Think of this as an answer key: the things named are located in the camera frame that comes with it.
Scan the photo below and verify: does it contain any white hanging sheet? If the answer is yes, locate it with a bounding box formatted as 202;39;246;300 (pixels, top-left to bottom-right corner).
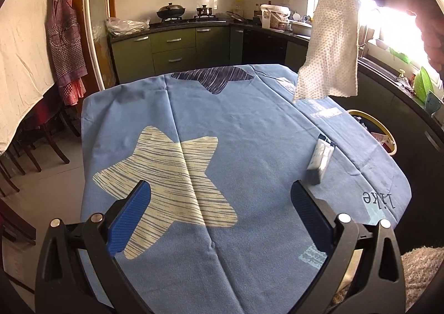
1;0;55;152

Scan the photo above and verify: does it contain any yellow rimmed trash bin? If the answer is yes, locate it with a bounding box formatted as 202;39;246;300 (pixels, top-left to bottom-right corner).
347;109;397;156

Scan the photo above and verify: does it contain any black wok with lid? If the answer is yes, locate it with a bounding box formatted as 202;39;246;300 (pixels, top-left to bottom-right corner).
157;3;186;21

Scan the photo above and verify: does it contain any glass sliding door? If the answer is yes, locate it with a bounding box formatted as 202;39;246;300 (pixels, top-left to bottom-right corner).
83;0;116;91

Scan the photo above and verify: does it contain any person right hand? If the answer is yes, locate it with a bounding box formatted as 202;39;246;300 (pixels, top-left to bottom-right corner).
416;1;444;79

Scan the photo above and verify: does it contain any blue star tablecloth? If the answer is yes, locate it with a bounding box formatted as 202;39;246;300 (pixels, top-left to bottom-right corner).
81;65;412;313

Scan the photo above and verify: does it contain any blue white small carton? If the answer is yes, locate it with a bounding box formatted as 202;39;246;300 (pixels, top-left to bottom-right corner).
306;134;336;185

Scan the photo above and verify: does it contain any clear plastic bag on counter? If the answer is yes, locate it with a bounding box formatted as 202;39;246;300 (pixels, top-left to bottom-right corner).
105;17;150;37

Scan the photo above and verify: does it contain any small steel pot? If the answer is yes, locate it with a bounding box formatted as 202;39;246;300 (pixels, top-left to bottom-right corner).
196;5;214;19

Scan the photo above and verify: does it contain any white plastic bucket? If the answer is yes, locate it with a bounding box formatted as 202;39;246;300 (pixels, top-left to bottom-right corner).
260;4;291;31

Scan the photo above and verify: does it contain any right forearm knit sleeve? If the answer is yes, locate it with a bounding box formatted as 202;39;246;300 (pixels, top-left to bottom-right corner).
402;246;444;310

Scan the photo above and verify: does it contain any dark wooden chair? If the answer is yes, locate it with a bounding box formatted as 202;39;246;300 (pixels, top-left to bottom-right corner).
13;86;80;172

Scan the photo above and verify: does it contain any white enamel pot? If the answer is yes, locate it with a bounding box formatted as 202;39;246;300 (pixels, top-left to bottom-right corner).
291;21;312;37

